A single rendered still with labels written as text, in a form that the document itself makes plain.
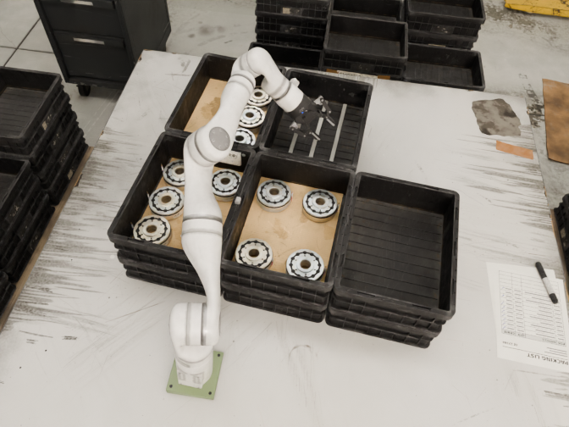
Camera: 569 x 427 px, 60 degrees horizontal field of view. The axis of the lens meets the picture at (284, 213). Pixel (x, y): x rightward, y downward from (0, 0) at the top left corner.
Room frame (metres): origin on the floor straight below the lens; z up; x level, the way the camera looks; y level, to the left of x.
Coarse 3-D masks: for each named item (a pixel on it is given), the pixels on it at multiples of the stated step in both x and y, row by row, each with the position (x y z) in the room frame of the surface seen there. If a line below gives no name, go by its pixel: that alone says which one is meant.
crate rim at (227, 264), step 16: (256, 160) 0.97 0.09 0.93; (288, 160) 0.98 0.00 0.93; (304, 160) 0.98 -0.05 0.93; (352, 176) 0.93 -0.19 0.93; (240, 208) 0.79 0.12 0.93; (224, 240) 0.68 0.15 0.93; (336, 256) 0.66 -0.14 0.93; (240, 272) 0.61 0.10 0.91; (256, 272) 0.60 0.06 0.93; (272, 272) 0.60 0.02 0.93; (320, 288) 0.57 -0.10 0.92
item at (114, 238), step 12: (168, 132) 1.05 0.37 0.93; (156, 144) 1.00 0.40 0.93; (252, 156) 0.98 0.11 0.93; (144, 168) 0.91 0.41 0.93; (240, 180) 0.89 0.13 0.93; (132, 192) 0.82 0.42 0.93; (240, 192) 0.84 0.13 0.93; (120, 216) 0.73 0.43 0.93; (228, 216) 0.76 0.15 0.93; (108, 228) 0.69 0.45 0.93; (228, 228) 0.72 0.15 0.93; (120, 240) 0.66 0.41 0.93; (156, 252) 0.64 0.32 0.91; (168, 252) 0.64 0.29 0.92; (180, 252) 0.64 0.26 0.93
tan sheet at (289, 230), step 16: (256, 192) 0.93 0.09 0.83; (304, 192) 0.94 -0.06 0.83; (336, 192) 0.95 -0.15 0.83; (256, 208) 0.86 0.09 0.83; (288, 208) 0.87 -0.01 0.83; (256, 224) 0.81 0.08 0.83; (272, 224) 0.81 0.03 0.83; (288, 224) 0.82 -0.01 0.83; (304, 224) 0.82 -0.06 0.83; (320, 224) 0.83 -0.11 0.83; (336, 224) 0.83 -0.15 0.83; (240, 240) 0.75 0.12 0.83; (272, 240) 0.76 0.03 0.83; (288, 240) 0.76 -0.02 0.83; (304, 240) 0.77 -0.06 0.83; (320, 240) 0.77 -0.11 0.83; (256, 256) 0.70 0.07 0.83; (288, 256) 0.71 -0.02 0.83; (320, 256) 0.72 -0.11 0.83
